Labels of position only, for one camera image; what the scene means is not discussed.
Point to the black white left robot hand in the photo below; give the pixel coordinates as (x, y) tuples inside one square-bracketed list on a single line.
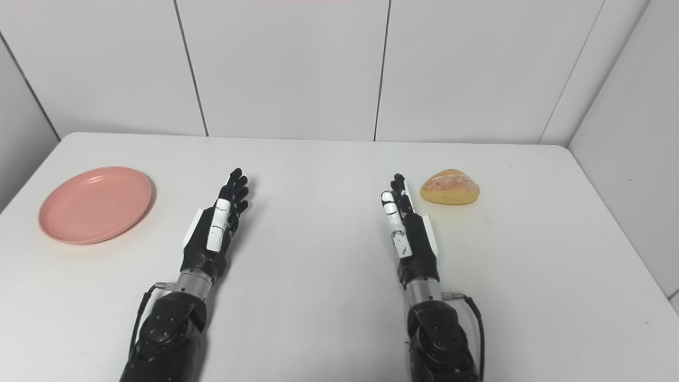
[(204, 249)]

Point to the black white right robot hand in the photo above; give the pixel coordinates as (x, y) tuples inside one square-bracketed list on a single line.
[(419, 249)]

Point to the pink round plate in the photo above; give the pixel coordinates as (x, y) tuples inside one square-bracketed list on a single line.
[(95, 206)]

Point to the golden bread roll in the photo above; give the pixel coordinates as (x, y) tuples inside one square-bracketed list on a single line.
[(450, 188)]

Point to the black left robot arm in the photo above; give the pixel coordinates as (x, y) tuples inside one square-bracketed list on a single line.
[(167, 334)]

